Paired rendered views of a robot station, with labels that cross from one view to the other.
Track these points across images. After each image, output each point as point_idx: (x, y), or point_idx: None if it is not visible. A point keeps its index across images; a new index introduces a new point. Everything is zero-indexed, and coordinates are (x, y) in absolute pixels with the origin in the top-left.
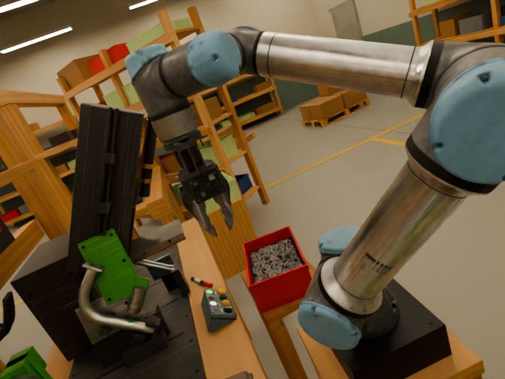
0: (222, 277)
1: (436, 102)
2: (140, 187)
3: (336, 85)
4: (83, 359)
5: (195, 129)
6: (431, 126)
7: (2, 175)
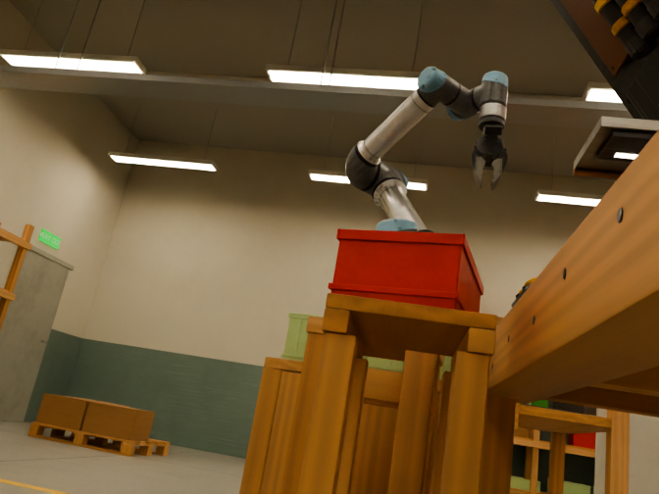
0: (562, 329)
1: (402, 173)
2: (608, 68)
3: (401, 137)
4: None
5: None
6: (407, 180)
7: None
